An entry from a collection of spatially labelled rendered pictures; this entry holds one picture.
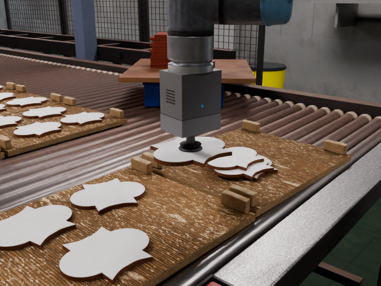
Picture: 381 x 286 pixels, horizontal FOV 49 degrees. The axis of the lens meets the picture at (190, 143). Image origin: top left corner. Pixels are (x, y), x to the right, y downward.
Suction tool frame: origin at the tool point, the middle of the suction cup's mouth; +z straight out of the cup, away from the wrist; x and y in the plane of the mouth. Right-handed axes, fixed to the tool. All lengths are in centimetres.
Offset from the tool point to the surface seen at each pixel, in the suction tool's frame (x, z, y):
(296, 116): -35, 13, -75
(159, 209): -4.2, 11.2, 4.3
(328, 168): 3.4, 11.3, -38.3
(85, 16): -194, -16, -69
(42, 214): -14.2, 10.4, 22.8
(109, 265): 6.9, 10.4, 20.4
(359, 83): -177, 58, -362
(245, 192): 4.6, 8.6, -9.8
